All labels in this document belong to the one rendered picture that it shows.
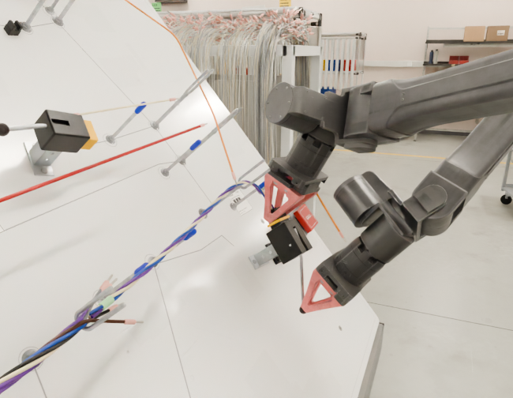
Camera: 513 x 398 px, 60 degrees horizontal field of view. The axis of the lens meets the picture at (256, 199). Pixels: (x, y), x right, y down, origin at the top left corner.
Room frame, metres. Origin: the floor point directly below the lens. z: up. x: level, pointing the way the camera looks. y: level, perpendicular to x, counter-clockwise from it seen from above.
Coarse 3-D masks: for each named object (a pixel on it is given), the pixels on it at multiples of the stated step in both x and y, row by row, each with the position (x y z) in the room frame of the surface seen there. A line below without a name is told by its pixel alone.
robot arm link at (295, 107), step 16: (272, 96) 0.62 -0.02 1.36; (288, 96) 0.60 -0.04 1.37; (304, 96) 0.58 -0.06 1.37; (320, 96) 0.60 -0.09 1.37; (336, 96) 0.62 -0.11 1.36; (272, 112) 0.61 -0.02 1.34; (288, 112) 0.58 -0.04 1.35; (304, 112) 0.58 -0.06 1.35; (320, 112) 0.59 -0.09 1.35; (336, 112) 0.61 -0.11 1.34; (288, 128) 0.61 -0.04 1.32; (304, 128) 0.61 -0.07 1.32; (336, 128) 0.61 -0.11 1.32; (336, 144) 0.60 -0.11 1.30; (352, 144) 0.58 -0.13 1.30; (368, 144) 0.57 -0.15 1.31
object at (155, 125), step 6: (204, 72) 0.68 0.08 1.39; (210, 72) 0.70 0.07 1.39; (198, 78) 0.69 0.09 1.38; (204, 78) 0.70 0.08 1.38; (192, 84) 0.69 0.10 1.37; (198, 84) 0.70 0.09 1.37; (186, 90) 0.69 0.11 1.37; (192, 90) 0.71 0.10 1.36; (186, 96) 0.70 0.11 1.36; (180, 102) 0.71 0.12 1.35; (168, 114) 0.72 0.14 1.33; (162, 120) 0.72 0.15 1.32; (156, 126) 0.73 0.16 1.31
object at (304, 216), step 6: (300, 210) 0.83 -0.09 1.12; (306, 210) 0.85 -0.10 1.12; (300, 216) 0.82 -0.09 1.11; (306, 216) 0.83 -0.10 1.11; (312, 216) 0.85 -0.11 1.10; (300, 222) 0.82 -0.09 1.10; (306, 222) 0.81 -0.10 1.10; (312, 222) 0.83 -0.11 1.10; (306, 228) 0.81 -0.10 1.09; (312, 228) 0.81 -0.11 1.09
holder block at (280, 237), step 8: (280, 224) 0.64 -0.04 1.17; (288, 224) 0.65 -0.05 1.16; (296, 224) 0.66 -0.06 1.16; (272, 232) 0.65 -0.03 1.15; (280, 232) 0.64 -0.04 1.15; (288, 232) 0.63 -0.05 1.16; (272, 240) 0.65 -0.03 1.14; (280, 240) 0.64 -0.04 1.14; (288, 240) 0.63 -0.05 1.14; (296, 240) 0.63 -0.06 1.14; (304, 240) 0.65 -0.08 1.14; (280, 248) 0.64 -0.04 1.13; (288, 248) 0.63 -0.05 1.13; (296, 248) 0.62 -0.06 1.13; (304, 248) 0.63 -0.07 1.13; (312, 248) 0.65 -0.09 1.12; (280, 256) 0.63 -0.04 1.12; (288, 256) 0.63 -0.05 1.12; (296, 256) 0.62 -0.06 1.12
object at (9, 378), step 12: (84, 312) 0.31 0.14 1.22; (108, 312) 0.33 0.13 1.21; (72, 324) 0.30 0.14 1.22; (84, 324) 0.30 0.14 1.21; (132, 324) 0.33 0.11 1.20; (60, 336) 0.28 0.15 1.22; (72, 336) 0.29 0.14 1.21; (48, 348) 0.27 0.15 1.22; (24, 360) 0.26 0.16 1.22; (36, 360) 0.26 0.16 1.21; (12, 372) 0.25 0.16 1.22; (24, 372) 0.25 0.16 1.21; (0, 384) 0.24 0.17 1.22; (12, 384) 0.24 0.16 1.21
